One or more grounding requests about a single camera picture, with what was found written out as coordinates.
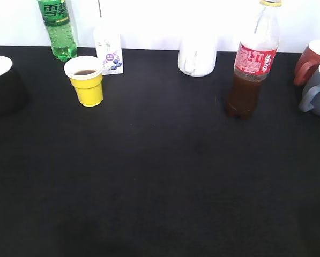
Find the yellow plastic cup white inside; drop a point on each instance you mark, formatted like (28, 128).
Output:
(85, 74)

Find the green sprite bottle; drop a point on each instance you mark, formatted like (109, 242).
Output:
(57, 22)

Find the blueberry milk carton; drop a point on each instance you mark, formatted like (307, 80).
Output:
(108, 50)

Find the cola bottle red label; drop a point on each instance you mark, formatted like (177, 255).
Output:
(257, 49)

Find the black mug white inside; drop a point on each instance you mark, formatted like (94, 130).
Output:
(13, 93)

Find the grey mug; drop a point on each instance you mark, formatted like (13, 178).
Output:
(310, 100)

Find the red mug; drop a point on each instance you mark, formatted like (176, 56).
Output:
(307, 63)

